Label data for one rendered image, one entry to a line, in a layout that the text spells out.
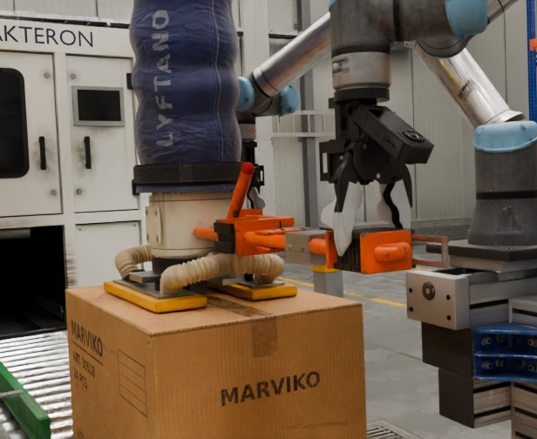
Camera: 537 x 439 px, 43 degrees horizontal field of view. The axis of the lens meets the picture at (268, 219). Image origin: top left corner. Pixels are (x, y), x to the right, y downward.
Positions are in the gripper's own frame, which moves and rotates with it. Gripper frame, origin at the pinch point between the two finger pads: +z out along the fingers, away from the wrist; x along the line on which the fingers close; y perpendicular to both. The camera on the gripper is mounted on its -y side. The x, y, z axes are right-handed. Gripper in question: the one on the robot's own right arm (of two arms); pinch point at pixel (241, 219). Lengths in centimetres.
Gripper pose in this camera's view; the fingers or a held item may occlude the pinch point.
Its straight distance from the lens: 179.3
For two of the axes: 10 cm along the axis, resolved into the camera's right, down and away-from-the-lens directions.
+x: 8.8, -0.6, 4.8
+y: 4.8, 0.3, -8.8
